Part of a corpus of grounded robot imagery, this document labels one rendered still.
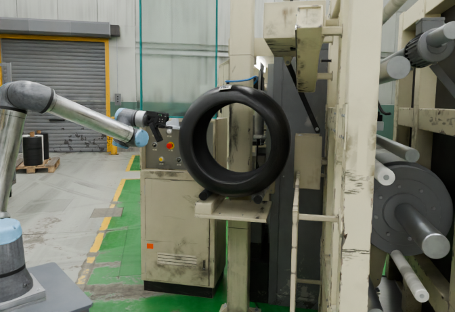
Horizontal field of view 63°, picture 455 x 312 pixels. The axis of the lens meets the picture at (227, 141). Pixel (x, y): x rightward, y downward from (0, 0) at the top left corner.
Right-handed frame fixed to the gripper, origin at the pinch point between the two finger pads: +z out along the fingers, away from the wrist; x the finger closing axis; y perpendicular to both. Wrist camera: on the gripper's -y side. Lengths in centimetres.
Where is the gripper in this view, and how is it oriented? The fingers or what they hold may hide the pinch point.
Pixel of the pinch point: (180, 128)
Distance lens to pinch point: 203.3
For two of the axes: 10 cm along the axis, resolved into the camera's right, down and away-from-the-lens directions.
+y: 1.3, -9.8, -1.2
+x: 2.0, -1.0, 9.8
